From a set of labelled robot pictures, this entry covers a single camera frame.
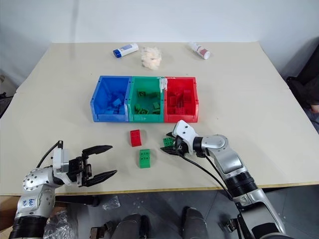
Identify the white bottle with red label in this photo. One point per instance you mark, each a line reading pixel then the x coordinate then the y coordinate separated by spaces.
pixel 200 51

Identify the red plastic bin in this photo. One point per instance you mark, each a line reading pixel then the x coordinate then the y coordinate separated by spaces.
pixel 180 118

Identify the green plastic bin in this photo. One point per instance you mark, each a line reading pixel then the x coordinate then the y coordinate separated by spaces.
pixel 147 118

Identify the white bottle with blue cap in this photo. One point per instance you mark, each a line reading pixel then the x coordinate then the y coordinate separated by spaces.
pixel 127 49

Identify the blue toy block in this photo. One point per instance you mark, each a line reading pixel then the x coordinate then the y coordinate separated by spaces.
pixel 117 101

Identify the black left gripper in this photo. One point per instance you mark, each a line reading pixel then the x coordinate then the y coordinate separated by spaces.
pixel 79 170

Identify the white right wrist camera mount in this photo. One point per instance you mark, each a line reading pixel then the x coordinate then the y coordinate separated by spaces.
pixel 185 130

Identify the small green toy block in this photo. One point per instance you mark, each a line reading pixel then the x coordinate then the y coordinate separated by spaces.
pixel 167 142

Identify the large clear plastic bag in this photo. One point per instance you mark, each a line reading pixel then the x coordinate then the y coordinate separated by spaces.
pixel 58 226

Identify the blue plastic bin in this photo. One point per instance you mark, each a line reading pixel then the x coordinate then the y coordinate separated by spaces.
pixel 104 99

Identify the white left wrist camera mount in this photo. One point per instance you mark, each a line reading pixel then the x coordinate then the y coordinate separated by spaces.
pixel 59 159

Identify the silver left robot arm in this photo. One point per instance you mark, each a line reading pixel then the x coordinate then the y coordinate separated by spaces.
pixel 37 179

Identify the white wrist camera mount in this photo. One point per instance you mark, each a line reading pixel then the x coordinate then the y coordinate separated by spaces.
pixel 59 159
pixel 185 130

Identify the dark rounded shape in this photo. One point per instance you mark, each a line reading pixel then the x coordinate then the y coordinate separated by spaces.
pixel 132 227
pixel 195 222

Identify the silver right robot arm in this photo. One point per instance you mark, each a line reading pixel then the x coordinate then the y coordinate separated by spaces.
pixel 231 160

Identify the black bar under table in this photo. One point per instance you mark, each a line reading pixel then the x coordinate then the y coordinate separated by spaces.
pixel 77 200

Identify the white tape strip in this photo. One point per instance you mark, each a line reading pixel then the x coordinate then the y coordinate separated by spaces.
pixel 163 83

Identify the red toy block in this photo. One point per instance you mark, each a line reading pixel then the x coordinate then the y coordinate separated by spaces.
pixel 172 111
pixel 173 100
pixel 135 137
pixel 181 111

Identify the small clear plastic bag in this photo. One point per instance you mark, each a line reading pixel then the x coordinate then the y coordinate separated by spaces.
pixel 111 202

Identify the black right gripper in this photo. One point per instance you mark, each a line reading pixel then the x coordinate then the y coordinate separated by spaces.
pixel 181 147

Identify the dark object beside table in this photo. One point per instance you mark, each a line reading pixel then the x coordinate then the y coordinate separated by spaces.
pixel 3 99

